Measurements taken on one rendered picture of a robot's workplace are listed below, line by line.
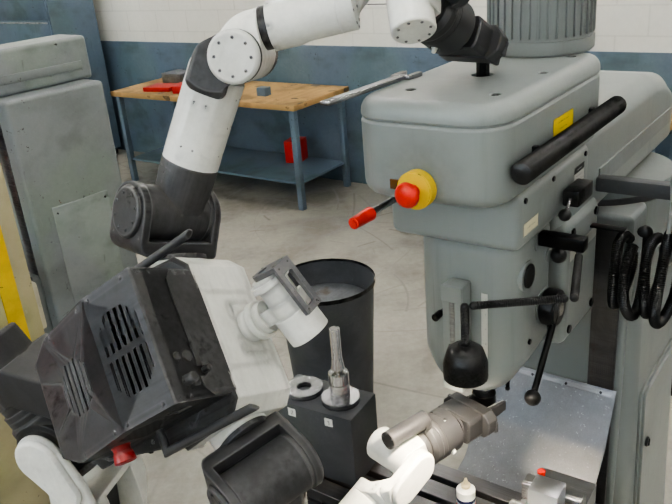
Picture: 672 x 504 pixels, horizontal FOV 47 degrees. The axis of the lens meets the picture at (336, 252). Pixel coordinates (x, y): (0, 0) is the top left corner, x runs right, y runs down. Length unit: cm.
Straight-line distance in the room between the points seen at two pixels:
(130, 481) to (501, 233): 81
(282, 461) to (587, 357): 97
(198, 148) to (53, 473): 59
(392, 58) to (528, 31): 499
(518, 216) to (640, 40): 445
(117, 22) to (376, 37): 320
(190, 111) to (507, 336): 67
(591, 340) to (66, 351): 118
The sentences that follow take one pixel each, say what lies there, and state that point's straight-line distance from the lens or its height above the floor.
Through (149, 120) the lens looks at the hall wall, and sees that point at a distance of 859.
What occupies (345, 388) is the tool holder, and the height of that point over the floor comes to 117.
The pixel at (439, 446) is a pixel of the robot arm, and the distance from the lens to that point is 147.
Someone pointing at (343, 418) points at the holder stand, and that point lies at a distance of 176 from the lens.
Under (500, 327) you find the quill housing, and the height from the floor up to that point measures 147.
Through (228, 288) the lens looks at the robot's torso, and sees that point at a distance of 120.
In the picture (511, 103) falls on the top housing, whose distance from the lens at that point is 115.
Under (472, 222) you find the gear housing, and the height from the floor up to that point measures 167.
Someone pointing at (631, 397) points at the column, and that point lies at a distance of 196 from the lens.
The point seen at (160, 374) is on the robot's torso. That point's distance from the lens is 103.
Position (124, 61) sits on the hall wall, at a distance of 866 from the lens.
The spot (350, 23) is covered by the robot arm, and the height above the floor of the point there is 201.
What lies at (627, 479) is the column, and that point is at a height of 83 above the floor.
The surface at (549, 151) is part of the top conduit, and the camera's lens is 120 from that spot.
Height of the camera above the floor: 214
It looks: 23 degrees down
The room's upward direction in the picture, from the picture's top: 5 degrees counter-clockwise
